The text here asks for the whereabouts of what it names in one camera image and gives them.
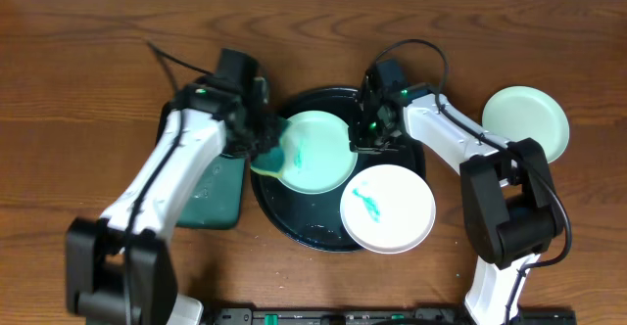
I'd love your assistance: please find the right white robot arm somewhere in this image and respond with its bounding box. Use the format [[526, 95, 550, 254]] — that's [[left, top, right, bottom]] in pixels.
[[349, 74, 572, 324]]

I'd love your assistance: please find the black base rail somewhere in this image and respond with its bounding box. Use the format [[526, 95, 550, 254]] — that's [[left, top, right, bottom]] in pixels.
[[213, 306, 577, 325]]

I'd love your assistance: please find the dark rectangular water tray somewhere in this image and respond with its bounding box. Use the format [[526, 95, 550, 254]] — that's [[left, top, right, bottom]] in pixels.
[[145, 105, 245, 230]]

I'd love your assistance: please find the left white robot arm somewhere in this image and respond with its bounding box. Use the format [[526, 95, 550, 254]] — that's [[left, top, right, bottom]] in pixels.
[[65, 76, 281, 324]]

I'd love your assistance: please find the pale green plate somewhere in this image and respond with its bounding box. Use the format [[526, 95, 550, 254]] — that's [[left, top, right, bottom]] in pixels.
[[279, 111, 358, 195]]

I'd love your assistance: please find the white plate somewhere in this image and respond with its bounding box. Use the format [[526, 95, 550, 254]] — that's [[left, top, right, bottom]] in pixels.
[[340, 164, 436, 255]]

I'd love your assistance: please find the green yellow sponge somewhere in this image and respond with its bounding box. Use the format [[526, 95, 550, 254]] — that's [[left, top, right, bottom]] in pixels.
[[250, 117, 290, 178]]

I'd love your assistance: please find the mint green plate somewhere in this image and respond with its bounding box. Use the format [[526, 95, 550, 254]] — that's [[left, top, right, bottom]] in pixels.
[[481, 85, 570, 163]]

